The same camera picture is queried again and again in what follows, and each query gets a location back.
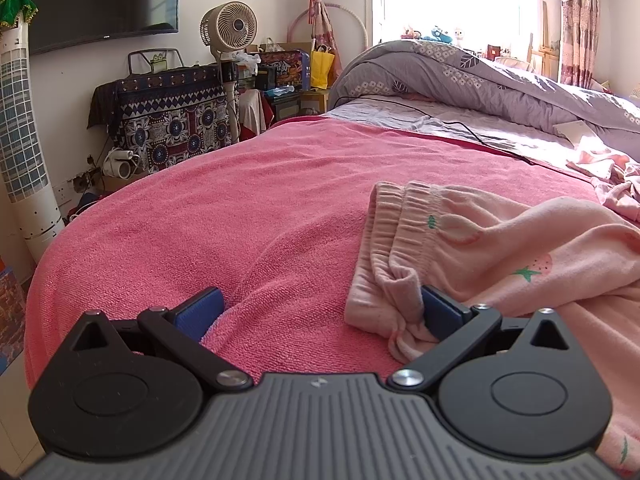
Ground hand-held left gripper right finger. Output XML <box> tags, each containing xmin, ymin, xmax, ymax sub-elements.
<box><xmin>387</xmin><ymin>284</ymin><xmax>571</xmax><ymax>391</ymax></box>

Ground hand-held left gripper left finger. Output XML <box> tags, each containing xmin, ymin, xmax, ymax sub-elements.
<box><xmin>70</xmin><ymin>286</ymin><xmax>255</xmax><ymax>393</ymax></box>

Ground pink strawberry print pants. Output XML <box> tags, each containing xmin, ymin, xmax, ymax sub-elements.
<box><xmin>344</xmin><ymin>180</ymin><xmax>640</xmax><ymax>476</ymax></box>

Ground pink towel blanket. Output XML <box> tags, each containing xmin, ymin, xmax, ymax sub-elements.
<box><xmin>22</xmin><ymin>115</ymin><xmax>640</xmax><ymax>411</ymax></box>

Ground white hair dryer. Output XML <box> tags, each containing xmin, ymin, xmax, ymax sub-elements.
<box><xmin>102</xmin><ymin>147</ymin><xmax>143</xmax><ymax>181</ymax></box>

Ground colourful picture board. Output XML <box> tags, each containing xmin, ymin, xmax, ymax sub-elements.
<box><xmin>0</xmin><ymin>257</ymin><xmax>28</xmax><ymax>376</ymax></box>

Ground patterned cloth covered cabinet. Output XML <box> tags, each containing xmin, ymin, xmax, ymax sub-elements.
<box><xmin>87</xmin><ymin>65</ymin><xmax>236</xmax><ymax>173</ymax></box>

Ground grey bed sheet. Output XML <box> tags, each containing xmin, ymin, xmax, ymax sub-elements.
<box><xmin>325</xmin><ymin>95</ymin><xmax>640</xmax><ymax>181</ymax></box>

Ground white cloth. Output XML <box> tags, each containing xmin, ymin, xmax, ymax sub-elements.
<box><xmin>237</xmin><ymin>89</ymin><xmax>268</xmax><ymax>136</ymax></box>

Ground pink strawberry pajama top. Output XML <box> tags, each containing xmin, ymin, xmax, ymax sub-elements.
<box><xmin>566</xmin><ymin>149</ymin><xmax>640</xmax><ymax>221</ymax></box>

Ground white paper sheet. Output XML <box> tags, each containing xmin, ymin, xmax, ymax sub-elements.
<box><xmin>552</xmin><ymin>120</ymin><xmax>598</xmax><ymax>143</ymax></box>

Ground white tower fan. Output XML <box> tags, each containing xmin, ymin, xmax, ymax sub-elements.
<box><xmin>0</xmin><ymin>0</ymin><xmax>66</xmax><ymax>263</ymax></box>

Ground purple floral quilt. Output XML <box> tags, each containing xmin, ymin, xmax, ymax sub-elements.
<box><xmin>327</xmin><ymin>39</ymin><xmax>640</xmax><ymax>133</ymax></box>

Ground colourful printed box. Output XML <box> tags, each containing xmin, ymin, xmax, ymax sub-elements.
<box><xmin>257</xmin><ymin>50</ymin><xmax>311</xmax><ymax>92</ymax></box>

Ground yellow paper bag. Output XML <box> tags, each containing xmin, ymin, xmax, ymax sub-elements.
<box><xmin>310</xmin><ymin>45</ymin><xmax>336</xmax><ymax>90</ymax></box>

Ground wooden easel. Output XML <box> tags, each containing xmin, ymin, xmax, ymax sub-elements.
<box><xmin>527</xmin><ymin>0</ymin><xmax>563</xmax><ymax>76</ymax></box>

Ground beige round fan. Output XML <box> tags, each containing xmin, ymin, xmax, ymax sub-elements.
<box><xmin>200</xmin><ymin>1</ymin><xmax>258</xmax><ymax>146</ymax></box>

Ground pink hula hoop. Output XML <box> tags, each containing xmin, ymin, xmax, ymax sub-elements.
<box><xmin>289</xmin><ymin>2</ymin><xmax>371</xmax><ymax>51</ymax></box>

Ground pink floral curtain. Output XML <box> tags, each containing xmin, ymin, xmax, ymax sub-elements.
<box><xmin>557</xmin><ymin>0</ymin><xmax>601</xmax><ymax>88</ymax></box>
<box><xmin>302</xmin><ymin>0</ymin><xmax>346</xmax><ymax>78</ymax></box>

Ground black television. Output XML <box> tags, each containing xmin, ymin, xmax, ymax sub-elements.
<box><xmin>17</xmin><ymin>0</ymin><xmax>181</xmax><ymax>56</ymax></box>

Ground green fringed cloth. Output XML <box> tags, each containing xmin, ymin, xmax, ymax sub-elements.
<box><xmin>0</xmin><ymin>0</ymin><xmax>40</xmax><ymax>33</ymax></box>

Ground black cable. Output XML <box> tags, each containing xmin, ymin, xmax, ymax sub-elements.
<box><xmin>327</xmin><ymin>95</ymin><xmax>536</xmax><ymax>166</ymax></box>

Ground grey metal wire frame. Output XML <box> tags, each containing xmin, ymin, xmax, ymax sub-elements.
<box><xmin>128</xmin><ymin>49</ymin><xmax>183</xmax><ymax>75</ymax></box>

